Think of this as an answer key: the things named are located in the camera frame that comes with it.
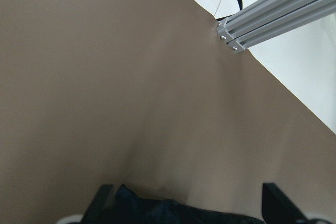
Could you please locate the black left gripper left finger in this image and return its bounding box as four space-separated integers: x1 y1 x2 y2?
81 184 115 224

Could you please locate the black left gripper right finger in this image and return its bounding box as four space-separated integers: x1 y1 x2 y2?
262 183 309 224

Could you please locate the black graphic t-shirt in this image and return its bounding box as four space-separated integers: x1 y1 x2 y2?
104 185 264 223

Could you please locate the aluminium frame cage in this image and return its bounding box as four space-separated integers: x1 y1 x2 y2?
216 0 335 53

